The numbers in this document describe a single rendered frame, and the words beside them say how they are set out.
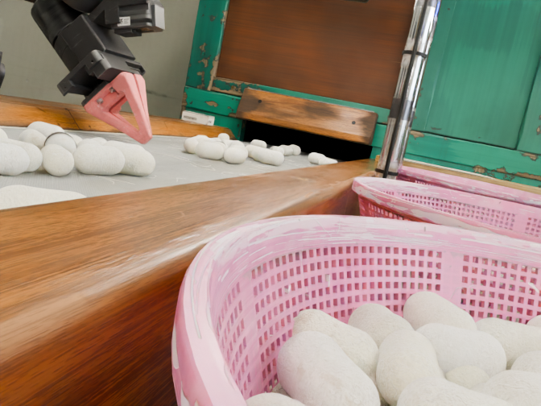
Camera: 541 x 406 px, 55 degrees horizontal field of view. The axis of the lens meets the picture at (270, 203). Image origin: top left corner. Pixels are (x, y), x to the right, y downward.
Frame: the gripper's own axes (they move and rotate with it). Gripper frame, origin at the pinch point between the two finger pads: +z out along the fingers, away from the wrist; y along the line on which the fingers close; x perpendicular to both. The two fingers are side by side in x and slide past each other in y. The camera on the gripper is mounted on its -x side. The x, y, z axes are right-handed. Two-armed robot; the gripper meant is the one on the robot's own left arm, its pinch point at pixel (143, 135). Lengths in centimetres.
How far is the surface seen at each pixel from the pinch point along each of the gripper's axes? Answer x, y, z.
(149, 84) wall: 43, 133, -61
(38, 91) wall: 83, 129, -89
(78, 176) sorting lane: -6.1, -26.6, 8.6
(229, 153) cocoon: -6.3, 3.1, 7.4
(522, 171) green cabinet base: -37, 59, 36
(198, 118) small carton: 7.8, 46.4, -11.5
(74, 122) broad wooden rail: 6.8, 0.4, -7.1
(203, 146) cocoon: -4.6, 2.0, 5.0
